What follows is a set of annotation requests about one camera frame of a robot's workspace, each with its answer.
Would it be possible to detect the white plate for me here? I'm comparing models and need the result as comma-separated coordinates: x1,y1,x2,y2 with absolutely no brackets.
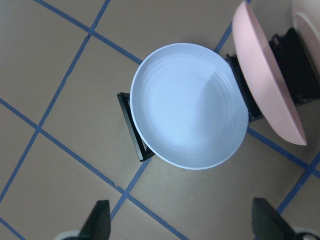
291,0,320,62

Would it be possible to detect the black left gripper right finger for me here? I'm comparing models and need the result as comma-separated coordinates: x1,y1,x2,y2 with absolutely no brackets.
251,197,300,240

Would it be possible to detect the pink plate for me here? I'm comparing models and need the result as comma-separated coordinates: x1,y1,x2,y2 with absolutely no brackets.
232,0,307,146

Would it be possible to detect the black plate rack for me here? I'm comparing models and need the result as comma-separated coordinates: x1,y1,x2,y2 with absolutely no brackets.
117,27,320,162

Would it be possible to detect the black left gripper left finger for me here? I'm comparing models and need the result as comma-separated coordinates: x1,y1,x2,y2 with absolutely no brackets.
77,200,111,240

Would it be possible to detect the blue plate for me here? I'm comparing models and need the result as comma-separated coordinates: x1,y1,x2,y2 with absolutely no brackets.
130,43,249,170

